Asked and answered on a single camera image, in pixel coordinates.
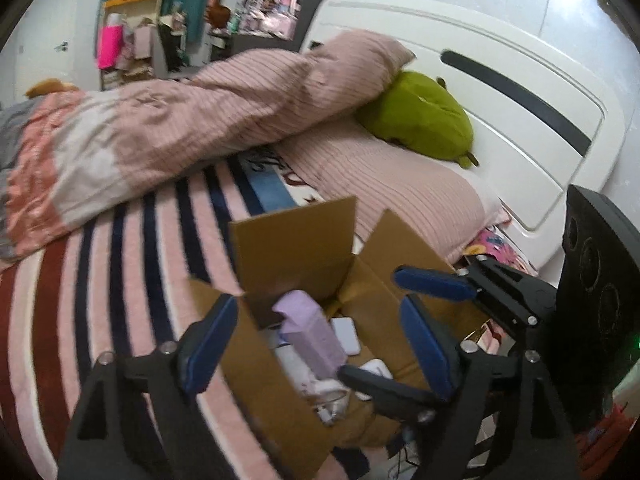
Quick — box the pink ribbed pillow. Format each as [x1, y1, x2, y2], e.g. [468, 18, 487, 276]
[277, 132, 503, 266]

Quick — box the small white box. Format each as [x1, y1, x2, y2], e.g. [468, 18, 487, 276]
[357, 359, 393, 401]

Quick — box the colourful printed cloth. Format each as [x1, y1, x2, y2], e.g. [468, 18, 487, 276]
[462, 225, 538, 281]

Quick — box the dark desk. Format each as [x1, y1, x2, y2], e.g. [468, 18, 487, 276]
[207, 30, 236, 63]

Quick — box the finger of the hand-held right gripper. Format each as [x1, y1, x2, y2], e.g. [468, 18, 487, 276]
[337, 364, 451, 427]
[393, 255, 558, 341]

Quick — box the white bed headboard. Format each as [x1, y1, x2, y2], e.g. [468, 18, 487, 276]
[300, 0, 628, 276]

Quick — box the white earbuds case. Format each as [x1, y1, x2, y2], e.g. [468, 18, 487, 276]
[330, 316, 361, 356]

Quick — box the brown cardboard box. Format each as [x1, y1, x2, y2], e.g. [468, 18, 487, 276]
[187, 196, 501, 480]

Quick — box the pink and grey quilt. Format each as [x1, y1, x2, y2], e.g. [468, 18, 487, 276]
[0, 30, 416, 261]

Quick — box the brown plush toy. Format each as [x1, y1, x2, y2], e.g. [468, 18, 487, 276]
[25, 78, 81, 100]

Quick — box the striped plush blanket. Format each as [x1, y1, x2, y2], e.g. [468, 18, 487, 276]
[0, 152, 351, 480]

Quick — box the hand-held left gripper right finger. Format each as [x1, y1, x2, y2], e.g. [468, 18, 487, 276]
[398, 294, 581, 480]

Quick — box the bright pink bag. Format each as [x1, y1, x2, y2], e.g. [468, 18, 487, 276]
[97, 15, 123, 71]

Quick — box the green plush toy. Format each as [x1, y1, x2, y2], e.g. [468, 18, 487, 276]
[356, 71, 480, 168]

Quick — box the purple rectangular carton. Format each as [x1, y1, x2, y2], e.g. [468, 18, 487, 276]
[272, 290, 348, 383]

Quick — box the brown plush on desk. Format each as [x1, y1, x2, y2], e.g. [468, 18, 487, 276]
[207, 0, 232, 28]

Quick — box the black desk chair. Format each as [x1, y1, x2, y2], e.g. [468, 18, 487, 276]
[157, 22, 188, 73]

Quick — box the lilac tape dispenser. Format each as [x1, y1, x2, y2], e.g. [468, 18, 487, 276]
[302, 379, 353, 426]

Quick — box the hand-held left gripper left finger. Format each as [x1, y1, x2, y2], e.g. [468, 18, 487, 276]
[57, 292, 240, 480]

